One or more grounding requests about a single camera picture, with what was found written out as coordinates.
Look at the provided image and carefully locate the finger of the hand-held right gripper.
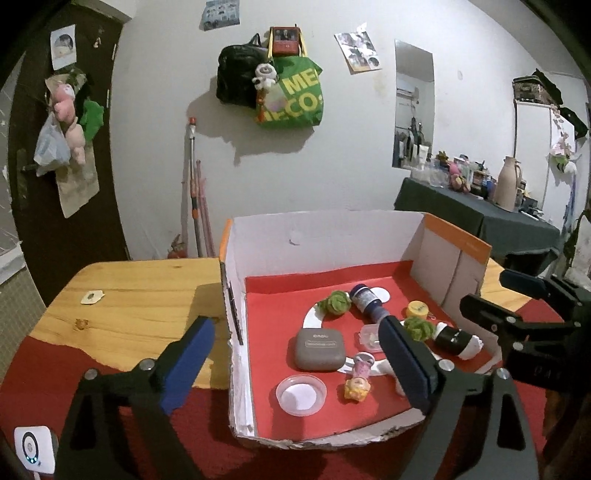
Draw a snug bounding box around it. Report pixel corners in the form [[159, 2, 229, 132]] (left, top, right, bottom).
[[500, 269, 591, 324], [460, 294, 578, 352]]

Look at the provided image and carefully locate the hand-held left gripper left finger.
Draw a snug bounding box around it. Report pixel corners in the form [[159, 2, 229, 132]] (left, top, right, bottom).
[[54, 315, 217, 480]]

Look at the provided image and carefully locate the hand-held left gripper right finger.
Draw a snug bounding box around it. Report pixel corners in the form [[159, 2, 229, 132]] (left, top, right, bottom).
[[378, 316, 541, 480]]

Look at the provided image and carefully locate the white plush alpaca toy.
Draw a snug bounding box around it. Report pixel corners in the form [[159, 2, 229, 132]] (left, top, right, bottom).
[[369, 360, 409, 398]]

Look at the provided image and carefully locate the green pompom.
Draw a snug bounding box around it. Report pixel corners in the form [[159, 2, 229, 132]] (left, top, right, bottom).
[[404, 318, 435, 342], [316, 290, 351, 317]]

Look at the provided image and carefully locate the clear plastic jar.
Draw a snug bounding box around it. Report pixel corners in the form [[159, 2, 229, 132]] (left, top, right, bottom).
[[355, 324, 384, 354]]

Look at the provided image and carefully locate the small doll figurine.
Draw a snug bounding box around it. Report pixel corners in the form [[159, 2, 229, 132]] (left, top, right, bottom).
[[344, 352, 375, 402]]

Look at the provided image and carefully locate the dark blue ink bottle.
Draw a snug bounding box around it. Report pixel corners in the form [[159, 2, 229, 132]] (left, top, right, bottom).
[[349, 284, 393, 326]]

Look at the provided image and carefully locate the grey eyeshadow case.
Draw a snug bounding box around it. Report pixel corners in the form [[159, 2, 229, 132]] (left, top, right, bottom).
[[289, 329, 346, 371]]

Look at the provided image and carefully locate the clear round plastic lid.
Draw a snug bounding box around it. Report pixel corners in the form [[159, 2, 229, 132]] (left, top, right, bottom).
[[276, 375, 328, 417]]

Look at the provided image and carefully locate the orange cardboard box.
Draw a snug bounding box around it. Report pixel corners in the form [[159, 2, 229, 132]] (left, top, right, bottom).
[[219, 210, 502, 449]]

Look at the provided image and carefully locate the red knit mat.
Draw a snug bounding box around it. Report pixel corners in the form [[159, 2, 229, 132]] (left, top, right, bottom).
[[0, 335, 591, 480]]

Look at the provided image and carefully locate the dark green covered side table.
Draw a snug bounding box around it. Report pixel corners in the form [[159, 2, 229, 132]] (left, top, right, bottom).
[[394, 176, 573, 278]]

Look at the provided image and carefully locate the beige thermos jug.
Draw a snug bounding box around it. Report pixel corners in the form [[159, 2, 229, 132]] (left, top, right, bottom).
[[492, 156, 523, 212]]

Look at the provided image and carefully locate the pink flower plush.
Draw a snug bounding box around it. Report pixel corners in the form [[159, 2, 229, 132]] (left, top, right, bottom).
[[447, 161, 469, 193]]

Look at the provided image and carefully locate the white flower garland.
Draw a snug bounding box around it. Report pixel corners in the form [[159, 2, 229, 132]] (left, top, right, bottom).
[[551, 134, 578, 174]]

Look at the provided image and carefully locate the white fabric wardrobe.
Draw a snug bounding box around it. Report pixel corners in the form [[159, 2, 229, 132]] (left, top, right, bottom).
[[512, 69, 591, 232]]

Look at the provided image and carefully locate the small white electronic device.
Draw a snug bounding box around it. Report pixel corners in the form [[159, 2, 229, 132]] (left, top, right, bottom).
[[14, 425, 59, 476]]

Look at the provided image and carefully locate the white mop stick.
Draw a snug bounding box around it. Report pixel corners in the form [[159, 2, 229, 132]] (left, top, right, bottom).
[[187, 117, 204, 259]]

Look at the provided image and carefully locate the dark door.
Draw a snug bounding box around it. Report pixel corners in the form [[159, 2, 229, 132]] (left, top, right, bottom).
[[9, 0, 134, 305]]

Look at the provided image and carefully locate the beige hanging organiser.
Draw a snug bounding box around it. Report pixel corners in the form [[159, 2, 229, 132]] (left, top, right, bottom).
[[55, 161, 100, 219]]

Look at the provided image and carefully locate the pink plush toy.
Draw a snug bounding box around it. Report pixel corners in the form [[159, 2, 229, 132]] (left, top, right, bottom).
[[52, 83, 77, 121], [65, 117, 88, 166]]

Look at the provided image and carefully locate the clear plastic bag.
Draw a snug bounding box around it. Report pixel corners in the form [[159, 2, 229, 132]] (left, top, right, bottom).
[[34, 113, 72, 177]]

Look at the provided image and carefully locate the green plush toy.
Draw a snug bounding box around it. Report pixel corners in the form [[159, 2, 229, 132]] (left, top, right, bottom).
[[79, 99, 105, 139]]

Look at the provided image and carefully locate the green shopping bag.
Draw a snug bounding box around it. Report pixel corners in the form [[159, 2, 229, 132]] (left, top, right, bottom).
[[255, 54, 324, 129]]

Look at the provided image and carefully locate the black bag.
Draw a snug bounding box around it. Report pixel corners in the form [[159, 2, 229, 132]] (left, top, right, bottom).
[[216, 33, 271, 108]]

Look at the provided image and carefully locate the red yellow-trimmed bag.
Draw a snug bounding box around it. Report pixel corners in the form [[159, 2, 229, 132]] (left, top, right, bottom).
[[269, 25, 308, 58]]

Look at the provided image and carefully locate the door photo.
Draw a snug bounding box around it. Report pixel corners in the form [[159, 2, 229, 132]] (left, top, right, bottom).
[[50, 25, 77, 71]]

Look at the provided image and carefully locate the pink broom handle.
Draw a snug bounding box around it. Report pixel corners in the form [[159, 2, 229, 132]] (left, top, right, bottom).
[[196, 159, 215, 258]]

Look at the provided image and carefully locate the wall mirror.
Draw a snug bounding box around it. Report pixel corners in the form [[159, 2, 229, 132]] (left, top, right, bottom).
[[392, 39, 435, 171]]

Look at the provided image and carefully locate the wall photo collage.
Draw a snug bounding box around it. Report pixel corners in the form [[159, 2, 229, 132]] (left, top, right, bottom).
[[334, 30, 383, 73]]

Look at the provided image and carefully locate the wall photo print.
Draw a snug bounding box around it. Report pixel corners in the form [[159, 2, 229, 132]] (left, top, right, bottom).
[[201, 0, 241, 31]]

